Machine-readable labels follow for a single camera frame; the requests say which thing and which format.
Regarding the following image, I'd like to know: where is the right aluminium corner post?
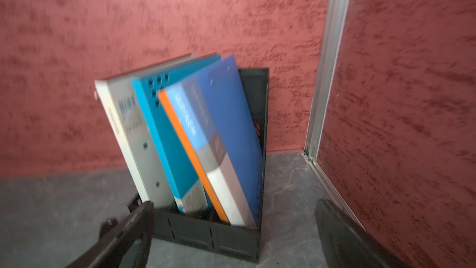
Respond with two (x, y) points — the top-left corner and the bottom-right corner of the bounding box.
(304, 0), (350, 162)

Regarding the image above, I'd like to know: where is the white book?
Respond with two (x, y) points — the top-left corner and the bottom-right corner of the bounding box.
(94, 54), (198, 208)

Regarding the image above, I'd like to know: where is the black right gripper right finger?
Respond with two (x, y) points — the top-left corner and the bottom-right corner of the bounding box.
(315, 199), (409, 268)

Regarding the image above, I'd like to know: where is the blue folder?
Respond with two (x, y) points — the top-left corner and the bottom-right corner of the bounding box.
(165, 55), (264, 230)

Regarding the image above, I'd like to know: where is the teal book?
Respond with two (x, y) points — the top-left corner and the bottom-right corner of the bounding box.
(131, 54), (221, 215)

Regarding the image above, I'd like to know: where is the black file holder rack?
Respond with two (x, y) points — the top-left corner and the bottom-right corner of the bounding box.
(127, 67), (270, 264)

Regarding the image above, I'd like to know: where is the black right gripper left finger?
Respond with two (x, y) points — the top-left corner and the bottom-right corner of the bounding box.
(68, 201), (155, 268)

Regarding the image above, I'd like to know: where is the orange spine book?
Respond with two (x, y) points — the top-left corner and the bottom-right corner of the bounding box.
(158, 89), (229, 223)

